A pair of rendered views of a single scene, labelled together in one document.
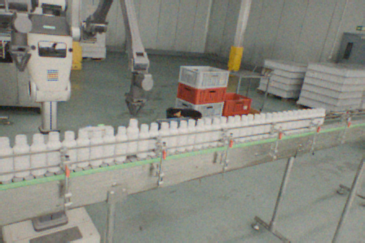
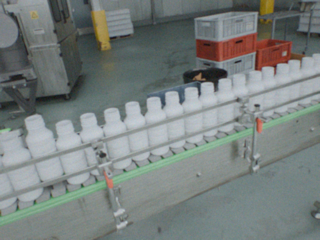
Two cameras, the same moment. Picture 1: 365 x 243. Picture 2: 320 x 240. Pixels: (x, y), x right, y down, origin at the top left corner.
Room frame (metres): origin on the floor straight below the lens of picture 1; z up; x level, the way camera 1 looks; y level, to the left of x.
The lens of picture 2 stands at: (0.85, -0.21, 1.43)
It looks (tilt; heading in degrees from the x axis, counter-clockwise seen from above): 26 degrees down; 14
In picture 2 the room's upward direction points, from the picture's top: 6 degrees counter-clockwise
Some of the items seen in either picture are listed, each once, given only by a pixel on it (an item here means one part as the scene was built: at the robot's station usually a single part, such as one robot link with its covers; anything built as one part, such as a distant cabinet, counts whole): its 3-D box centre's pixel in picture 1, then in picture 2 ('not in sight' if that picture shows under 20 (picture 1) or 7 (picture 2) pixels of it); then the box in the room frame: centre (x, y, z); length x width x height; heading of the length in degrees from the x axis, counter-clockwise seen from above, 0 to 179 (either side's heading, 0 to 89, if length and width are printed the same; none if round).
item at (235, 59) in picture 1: (235, 61); (266, 6); (11.60, -1.86, 0.55); 0.40 x 0.40 x 1.10; 37
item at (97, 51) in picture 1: (84, 43); (112, 24); (10.69, 3.70, 0.50); 1.24 x 1.03 x 1.00; 130
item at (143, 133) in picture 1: (142, 140); (71, 152); (1.35, 0.16, 1.08); 0.06 x 0.06 x 0.17
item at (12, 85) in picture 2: (134, 107); (23, 90); (1.32, 0.21, 1.26); 0.07 x 0.07 x 0.09; 37
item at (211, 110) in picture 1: (199, 107); (225, 63); (4.11, -0.28, 0.55); 0.61 x 0.41 x 0.22; 134
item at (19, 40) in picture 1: (19, 39); not in sight; (1.16, 0.65, 1.51); 0.10 x 0.07 x 0.07; 37
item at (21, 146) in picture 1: (21, 156); not in sight; (1.03, 0.59, 1.08); 0.06 x 0.06 x 0.17
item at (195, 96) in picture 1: (201, 91); (225, 45); (4.12, -0.29, 0.78); 0.61 x 0.41 x 0.22; 133
